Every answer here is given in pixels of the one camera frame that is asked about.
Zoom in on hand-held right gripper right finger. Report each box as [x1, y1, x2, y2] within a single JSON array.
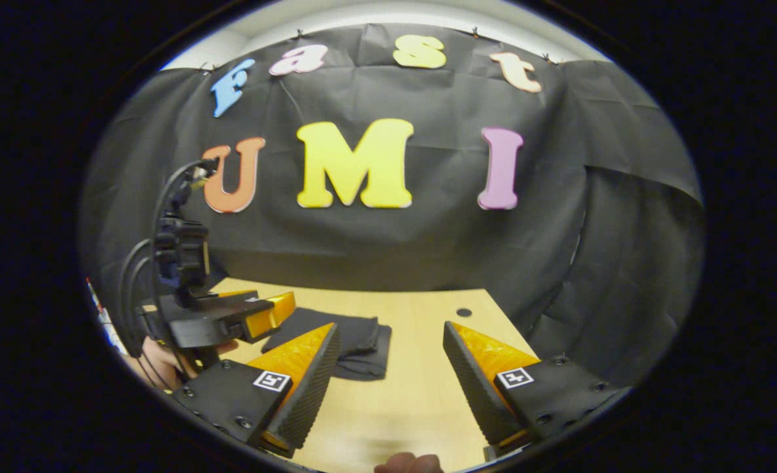
[[443, 321, 629, 461]]

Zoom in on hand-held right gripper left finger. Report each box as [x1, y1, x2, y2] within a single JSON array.
[[171, 322, 342, 459]]

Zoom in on black jeans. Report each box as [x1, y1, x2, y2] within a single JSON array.
[[261, 307, 392, 382]]

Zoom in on white printed sheet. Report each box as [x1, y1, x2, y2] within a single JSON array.
[[86, 279, 126, 355]]

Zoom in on black backdrop cloth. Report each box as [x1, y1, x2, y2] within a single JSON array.
[[79, 23, 704, 388]]

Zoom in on black cable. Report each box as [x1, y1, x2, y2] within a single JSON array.
[[152, 160, 206, 227], [118, 238, 166, 359]]

